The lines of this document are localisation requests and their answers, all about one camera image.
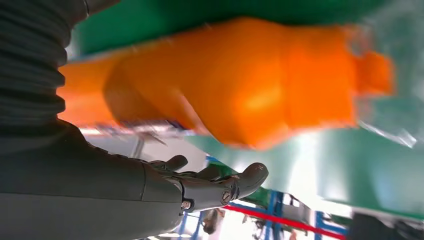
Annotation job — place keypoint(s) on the blue metal rack frame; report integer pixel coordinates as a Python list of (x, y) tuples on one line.
[(273, 205)]

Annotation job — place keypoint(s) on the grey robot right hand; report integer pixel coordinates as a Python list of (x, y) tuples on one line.
[(66, 182)]

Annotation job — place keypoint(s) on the red pole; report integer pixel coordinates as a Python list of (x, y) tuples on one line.
[(281, 220)]

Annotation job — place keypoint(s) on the person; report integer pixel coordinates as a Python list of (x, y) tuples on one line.
[(212, 225)]

